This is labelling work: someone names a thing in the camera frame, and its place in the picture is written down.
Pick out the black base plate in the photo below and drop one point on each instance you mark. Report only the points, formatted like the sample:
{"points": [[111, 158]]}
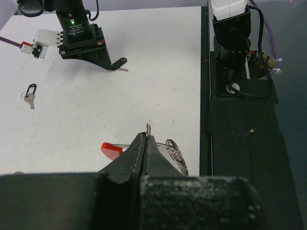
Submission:
{"points": [[254, 118]]}

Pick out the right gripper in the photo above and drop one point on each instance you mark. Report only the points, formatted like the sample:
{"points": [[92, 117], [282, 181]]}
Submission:
{"points": [[82, 38]]}

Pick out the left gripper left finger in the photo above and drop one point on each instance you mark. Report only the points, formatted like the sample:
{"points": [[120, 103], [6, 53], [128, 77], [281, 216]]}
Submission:
{"points": [[127, 168]]}

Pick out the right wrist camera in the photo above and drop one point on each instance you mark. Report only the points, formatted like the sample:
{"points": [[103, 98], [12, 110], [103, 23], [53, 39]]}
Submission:
{"points": [[42, 41]]}

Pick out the key with clear black tag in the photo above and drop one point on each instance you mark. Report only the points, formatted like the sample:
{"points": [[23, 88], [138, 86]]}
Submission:
{"points": [[29, 95]]}

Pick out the key with solid black tag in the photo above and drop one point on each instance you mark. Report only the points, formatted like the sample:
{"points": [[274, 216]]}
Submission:
{"points": [[117, 66]]}

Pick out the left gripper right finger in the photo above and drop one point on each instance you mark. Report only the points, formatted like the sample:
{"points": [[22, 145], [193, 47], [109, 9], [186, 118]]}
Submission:
{"points": [[163, 159]]}

